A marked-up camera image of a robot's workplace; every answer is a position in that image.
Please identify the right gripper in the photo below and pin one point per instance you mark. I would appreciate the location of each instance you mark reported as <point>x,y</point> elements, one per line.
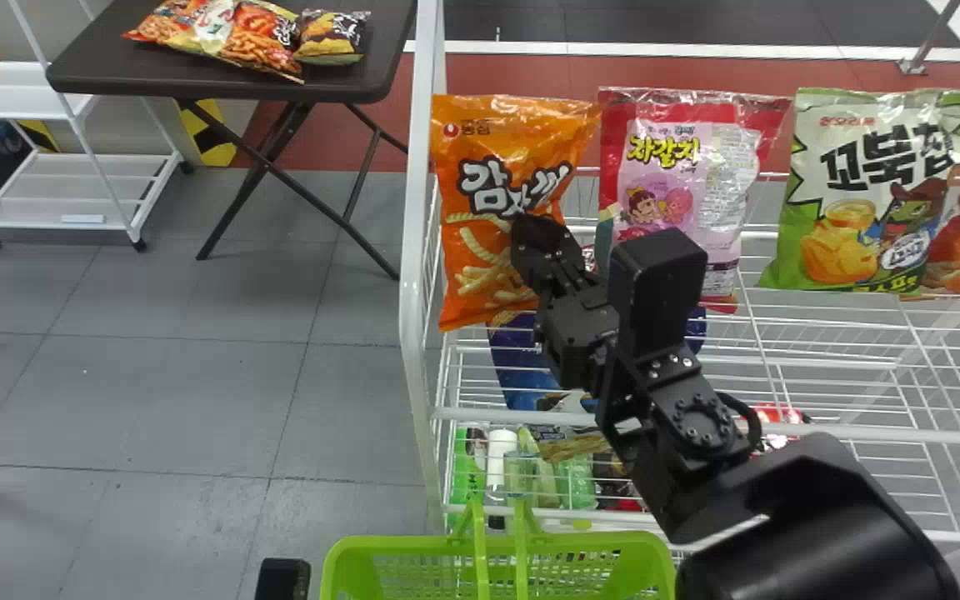
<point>580,337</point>

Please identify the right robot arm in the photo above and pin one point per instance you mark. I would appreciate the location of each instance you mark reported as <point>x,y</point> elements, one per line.
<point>780,517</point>

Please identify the blue snack packet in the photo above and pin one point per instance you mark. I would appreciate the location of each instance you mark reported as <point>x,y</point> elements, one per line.
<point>517,367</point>

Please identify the red and pink snack packet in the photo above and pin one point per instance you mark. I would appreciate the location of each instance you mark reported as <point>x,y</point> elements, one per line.
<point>684,167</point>

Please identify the white bottle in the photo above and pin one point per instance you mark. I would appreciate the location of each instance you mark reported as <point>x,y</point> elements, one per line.
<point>501,458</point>

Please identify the green bottle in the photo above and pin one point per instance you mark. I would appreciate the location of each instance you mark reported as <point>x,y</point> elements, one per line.
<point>467,479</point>
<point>577,483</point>

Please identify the green snack packet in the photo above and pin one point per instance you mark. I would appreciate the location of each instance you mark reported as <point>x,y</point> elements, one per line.
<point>855,192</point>

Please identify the yellow and black snack packet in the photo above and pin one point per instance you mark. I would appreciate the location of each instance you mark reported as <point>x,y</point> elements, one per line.
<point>332,37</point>

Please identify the green basket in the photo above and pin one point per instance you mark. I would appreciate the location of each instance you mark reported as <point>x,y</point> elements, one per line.
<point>497,571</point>

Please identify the black side table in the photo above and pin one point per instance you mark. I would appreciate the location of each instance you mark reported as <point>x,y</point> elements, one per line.
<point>230,71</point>

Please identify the orange and white snack packet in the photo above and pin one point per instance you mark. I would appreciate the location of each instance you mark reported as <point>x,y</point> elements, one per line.
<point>176,25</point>

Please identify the white shelf trolley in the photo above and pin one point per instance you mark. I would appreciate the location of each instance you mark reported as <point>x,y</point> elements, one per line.
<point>72,187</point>

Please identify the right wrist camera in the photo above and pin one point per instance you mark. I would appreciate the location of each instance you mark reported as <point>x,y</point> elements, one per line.
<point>657,279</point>

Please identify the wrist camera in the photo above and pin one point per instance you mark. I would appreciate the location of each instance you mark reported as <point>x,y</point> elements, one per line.
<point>283,580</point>
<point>657,279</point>

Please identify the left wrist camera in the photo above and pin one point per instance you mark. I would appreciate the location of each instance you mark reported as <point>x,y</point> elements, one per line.
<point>283,580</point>

